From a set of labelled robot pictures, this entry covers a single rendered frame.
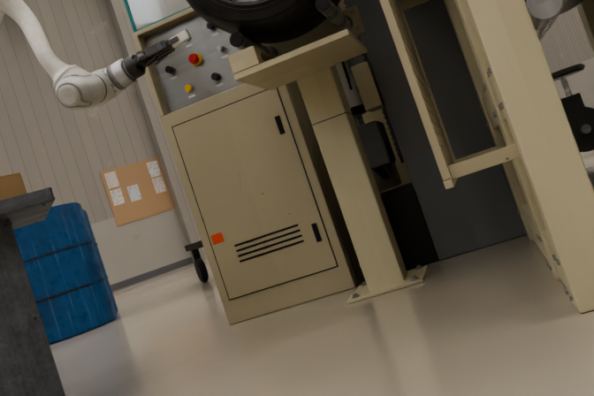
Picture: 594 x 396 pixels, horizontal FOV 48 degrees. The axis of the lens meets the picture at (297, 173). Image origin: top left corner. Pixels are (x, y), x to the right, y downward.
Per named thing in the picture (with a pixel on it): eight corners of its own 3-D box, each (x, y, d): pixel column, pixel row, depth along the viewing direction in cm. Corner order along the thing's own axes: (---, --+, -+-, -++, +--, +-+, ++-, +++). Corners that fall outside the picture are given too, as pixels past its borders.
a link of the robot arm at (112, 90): (130, 90, 226) (114, 95, 213) (95, 111, 230) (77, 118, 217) (113, 62, 225) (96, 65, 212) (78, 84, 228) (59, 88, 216)
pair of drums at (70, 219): (110, 312, 616) (79, 213, 621) (147, 308, 502) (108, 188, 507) (21, 345, 577) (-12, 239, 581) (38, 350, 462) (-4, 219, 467)
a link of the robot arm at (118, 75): (117, 67, 225) (131, 58, 224) (128, 90, 224) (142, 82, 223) (102, 64, 216) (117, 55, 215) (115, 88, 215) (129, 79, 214)
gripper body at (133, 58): (118, 57, 215) (140, 43, 213) (131, 61, 223) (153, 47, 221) (128, 78, 214) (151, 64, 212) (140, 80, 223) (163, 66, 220)
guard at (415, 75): (454, 173, 222) (386, -20, 226) (460, 171, 222) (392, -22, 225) (445, 189, 135) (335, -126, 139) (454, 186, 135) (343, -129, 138)
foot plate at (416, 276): (360, 287, 249) (358, 282, 249) (428, 267, 242) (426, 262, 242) (346, 304, 223) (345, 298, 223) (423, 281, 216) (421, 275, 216)
